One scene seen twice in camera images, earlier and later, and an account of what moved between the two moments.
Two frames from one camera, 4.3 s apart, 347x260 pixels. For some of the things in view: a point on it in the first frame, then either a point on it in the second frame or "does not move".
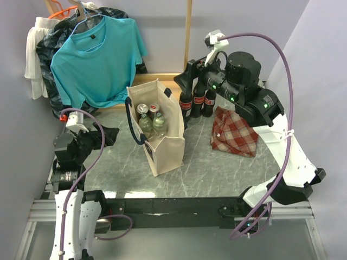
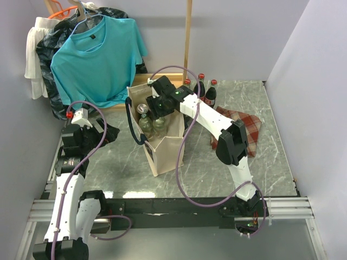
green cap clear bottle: [159, 125] does not move
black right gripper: [187, 79] -> [152, 102]
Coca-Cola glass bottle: [198, 98] does not move
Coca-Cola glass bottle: [209, 102] does not move
